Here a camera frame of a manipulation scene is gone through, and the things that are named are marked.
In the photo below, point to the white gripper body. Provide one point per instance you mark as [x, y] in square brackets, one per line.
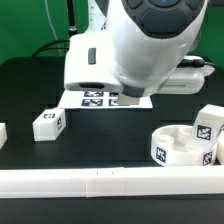
[134, 65]

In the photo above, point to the white round stool seat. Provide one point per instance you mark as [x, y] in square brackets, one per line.
[169, 147]

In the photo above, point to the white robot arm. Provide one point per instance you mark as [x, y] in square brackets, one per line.
[158, 19]

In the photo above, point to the white marker tag sheet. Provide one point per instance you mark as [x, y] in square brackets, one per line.
[97, 100]

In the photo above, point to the white U-shaped fence frame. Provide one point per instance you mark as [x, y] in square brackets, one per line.
[104, 182]

